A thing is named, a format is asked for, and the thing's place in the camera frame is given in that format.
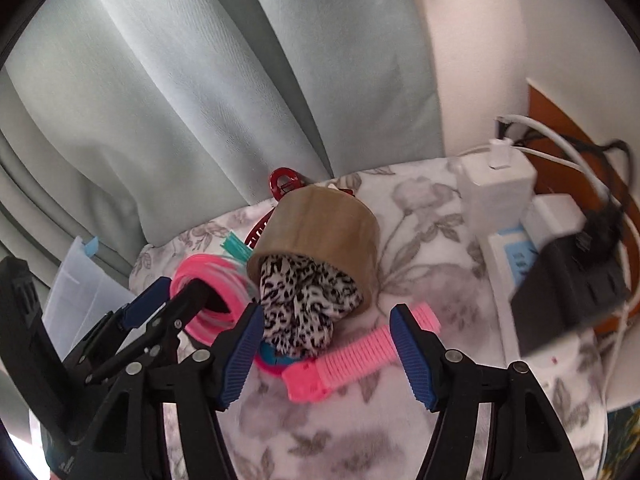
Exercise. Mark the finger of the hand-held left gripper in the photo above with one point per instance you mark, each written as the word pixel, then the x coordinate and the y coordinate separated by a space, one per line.
pixel 147 300
pixel 187 305

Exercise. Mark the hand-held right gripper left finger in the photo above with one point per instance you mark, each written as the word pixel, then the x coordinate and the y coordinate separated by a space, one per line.
pixel 240 355

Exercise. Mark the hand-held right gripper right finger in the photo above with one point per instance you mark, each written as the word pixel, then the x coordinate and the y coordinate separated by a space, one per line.
pixel 412 355

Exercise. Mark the pink hair roller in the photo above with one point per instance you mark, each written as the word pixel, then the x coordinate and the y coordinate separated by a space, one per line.
pixel 350 355

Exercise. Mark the clear plastic storage box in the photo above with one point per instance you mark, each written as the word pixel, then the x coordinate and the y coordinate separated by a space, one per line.
pixel 80 285

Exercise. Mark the brown tape roll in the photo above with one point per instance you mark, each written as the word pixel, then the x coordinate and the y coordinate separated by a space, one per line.
pixel 325 225

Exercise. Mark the brown wooden desktop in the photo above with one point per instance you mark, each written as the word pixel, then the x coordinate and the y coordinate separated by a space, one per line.
pixel 555 110

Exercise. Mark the teal hair clip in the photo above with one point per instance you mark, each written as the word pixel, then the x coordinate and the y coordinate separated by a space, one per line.
pixel 235 249

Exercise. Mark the leopard print scrunchie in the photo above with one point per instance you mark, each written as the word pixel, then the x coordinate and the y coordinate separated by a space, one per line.
pixel 305 300

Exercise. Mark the floral fleece blanket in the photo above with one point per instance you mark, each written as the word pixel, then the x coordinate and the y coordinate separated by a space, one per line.
pixel 425 260

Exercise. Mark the white power strip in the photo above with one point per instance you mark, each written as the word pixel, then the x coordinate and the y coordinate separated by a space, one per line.
pixel 505 270

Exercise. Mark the red hair claw clip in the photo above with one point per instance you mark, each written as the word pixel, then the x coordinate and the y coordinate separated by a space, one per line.
pixel 282 180

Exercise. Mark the black power adapter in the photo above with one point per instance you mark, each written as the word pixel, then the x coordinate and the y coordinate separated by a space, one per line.
pixel 565 280

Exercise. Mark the white hair claw clip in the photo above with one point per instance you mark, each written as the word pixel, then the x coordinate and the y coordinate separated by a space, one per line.
pixel 332 188

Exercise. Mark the white charger plug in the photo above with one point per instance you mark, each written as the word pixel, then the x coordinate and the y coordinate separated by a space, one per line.
pixel 500 185

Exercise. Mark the small white plug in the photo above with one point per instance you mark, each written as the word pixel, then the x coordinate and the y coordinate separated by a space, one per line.
pixel 555 215

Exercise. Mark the pale green curtain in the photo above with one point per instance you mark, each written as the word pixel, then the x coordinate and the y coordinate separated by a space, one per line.
pixel 200 85

